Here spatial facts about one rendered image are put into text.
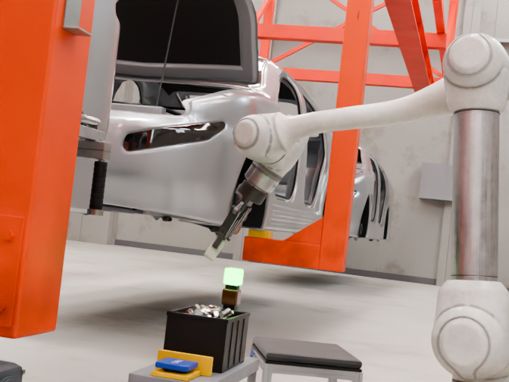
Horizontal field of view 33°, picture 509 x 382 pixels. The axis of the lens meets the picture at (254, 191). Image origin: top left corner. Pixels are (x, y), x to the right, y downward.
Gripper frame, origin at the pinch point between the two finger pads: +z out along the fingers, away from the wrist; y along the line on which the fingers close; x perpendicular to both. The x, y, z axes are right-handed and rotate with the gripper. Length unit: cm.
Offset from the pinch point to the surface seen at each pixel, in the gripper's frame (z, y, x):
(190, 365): 9, -60, -21
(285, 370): 35, 66, -32
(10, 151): -10, -83, 25
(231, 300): 3.1, -23.3, -15.1
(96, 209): 8.9, -9.1, 31.2
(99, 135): -7.5, -5.9, 43.1
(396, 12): -159, 627, 104
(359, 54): -87, 343, 59
